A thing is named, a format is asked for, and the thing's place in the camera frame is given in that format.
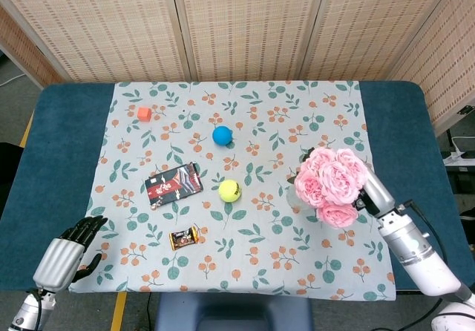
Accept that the pink rose bouquet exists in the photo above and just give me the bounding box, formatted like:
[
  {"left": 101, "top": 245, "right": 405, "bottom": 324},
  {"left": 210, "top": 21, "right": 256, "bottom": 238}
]
[{"left": 287, "top": 145, "right": 372, "bottom": 230}]

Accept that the blue ball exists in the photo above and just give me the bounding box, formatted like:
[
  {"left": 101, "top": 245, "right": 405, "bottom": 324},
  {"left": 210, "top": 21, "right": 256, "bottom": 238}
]
[{"left": 212, "top": 125, "right": 233, "bottom": 147}]

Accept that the brown orange candy wrapper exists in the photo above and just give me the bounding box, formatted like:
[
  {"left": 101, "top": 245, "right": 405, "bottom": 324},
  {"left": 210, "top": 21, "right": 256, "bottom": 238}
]
[{"left": 168, "top": 225, "right": 200, "bottom": 252}]

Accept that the white floor cable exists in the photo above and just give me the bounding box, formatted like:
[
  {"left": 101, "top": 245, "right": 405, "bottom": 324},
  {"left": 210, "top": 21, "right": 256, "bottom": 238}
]
[{"left": 0, "top": 73, "right": 24, "bottom": 88}]

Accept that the woven folding screen panel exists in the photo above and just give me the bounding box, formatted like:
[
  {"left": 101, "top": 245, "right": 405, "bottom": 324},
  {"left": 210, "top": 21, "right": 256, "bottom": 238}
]
[
  {"left": 300, "top": 0, "right": 475, "bottom": 83},
  {"left": 0, "top": 4, "right": 64, "bottom": 87},
  {"left": 170, "top": 0, "right": 330, "bottom": 83},
  {"left": 387, "top": 4, "right": 475, "bottom": 135},
  {"left": 0, "top": 0, "right": 192, "bottom": 85}
]

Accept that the leaf and berry print tablecloth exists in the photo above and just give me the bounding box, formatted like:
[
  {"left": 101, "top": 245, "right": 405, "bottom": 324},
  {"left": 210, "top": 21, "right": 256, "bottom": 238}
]
[{"left": 68, "top": 80, "right": 398, "bottom": 302}]

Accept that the transparent glass vase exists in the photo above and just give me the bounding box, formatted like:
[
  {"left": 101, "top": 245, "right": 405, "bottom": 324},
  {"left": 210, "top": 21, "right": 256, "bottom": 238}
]
[{"left": 285, "top": 184, "right": 316, "bottom": 217}]

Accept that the yellow tennis ball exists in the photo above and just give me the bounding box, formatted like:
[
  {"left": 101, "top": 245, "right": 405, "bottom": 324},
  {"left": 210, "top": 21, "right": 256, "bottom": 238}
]
[{"left": 218, "top": 179, "right": 242, "bottom": 203}]

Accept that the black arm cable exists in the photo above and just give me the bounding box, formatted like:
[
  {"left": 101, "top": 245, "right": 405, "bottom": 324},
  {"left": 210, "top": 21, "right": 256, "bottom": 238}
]
[{"left": 396, "top": 199, "right": 449, "bottom": 263}]

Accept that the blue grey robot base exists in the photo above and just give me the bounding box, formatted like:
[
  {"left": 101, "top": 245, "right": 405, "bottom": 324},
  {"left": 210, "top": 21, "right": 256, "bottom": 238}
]
[{"left": 154, "top": 292, "right": 313, "bottom": 331}]

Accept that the white power strip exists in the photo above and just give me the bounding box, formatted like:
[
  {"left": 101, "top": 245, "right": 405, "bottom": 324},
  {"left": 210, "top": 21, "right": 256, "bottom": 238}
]
[{"left": 443, "top": 148, "right": 469, "bottom": 167}]

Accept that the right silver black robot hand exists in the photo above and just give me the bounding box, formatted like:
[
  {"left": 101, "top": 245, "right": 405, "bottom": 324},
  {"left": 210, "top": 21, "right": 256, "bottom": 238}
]
[{"left": 353, "top": 170, "right": 401, "bottom": 220}]

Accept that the yellow floor tape strip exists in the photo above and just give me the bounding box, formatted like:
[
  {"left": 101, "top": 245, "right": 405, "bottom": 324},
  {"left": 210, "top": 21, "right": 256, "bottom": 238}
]
[
  {"left": 110, "top": 292, "right": 128, "bottom": 331},
  {"left": 19, "top": 111, "right": 35, "bottom": 149}
]

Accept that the dark printed snack packet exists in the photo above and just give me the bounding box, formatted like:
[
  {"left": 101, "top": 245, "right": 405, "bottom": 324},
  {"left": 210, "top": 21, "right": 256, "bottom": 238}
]
[{"left": 144, "top": 162, "right": 204, "bottom": 209}]

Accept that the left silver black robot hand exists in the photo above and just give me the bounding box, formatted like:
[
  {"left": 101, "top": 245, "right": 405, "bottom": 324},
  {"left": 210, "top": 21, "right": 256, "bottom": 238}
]
[{"left": 32, "top": 214, "right": 109, "bottom": 294}]

